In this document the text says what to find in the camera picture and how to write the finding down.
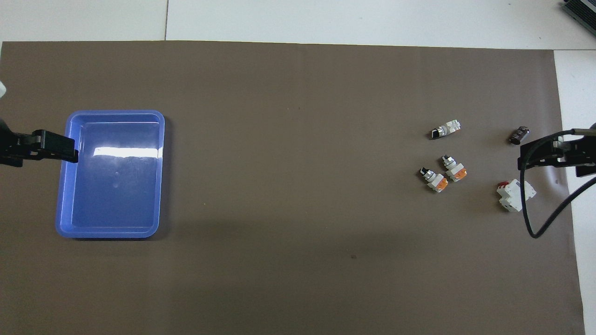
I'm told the orange white push button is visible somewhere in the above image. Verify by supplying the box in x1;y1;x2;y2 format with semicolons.
440;155;468;182

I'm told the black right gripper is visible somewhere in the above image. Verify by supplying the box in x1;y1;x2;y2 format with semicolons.
518;123;596;178

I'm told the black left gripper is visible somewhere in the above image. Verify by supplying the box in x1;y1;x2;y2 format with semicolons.
0;119;79;167

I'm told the small dark brown component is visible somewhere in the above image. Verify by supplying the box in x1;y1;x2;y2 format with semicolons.
509;125;531;146

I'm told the black electronics box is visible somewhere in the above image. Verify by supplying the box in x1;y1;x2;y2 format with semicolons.
561;0;596;35

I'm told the blue plastic tray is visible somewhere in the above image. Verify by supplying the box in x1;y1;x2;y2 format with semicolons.
55;110;166;239

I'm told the white red circuit breaker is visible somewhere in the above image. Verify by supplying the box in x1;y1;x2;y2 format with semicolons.
496;179;537;213

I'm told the brown table mat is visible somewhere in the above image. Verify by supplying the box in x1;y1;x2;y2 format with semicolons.
0;41;586;335

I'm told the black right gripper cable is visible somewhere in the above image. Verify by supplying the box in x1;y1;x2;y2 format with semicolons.
520;129;596;239

